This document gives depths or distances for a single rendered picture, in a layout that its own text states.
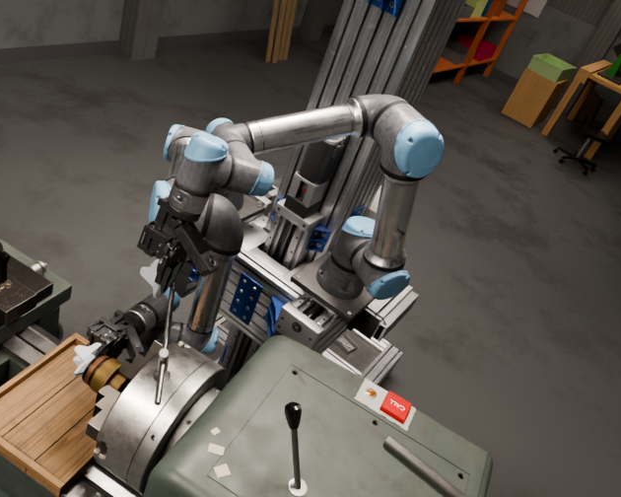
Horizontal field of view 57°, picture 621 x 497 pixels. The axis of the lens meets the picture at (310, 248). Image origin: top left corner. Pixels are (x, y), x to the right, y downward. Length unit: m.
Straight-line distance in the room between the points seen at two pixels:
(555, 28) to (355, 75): 8.89
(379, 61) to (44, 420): 1.28
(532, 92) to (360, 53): 7.10
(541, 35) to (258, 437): 9.77
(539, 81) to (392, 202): 7.37
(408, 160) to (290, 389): 0.56
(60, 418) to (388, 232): 0.94
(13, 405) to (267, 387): 0.67
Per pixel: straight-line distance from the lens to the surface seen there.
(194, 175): 1.13
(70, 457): 1.55
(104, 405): 1.37
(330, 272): 1.71
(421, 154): 1.30
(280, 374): 1.31
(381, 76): 1.69
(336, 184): 1.83
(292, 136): 1.31
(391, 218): 1.43
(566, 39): 10.50
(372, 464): 1.25
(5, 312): 1.66
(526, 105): 8.77
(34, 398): 1.65
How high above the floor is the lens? 2.20
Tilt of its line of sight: 34 degrees down
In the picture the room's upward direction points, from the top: 22 degrees clockwise
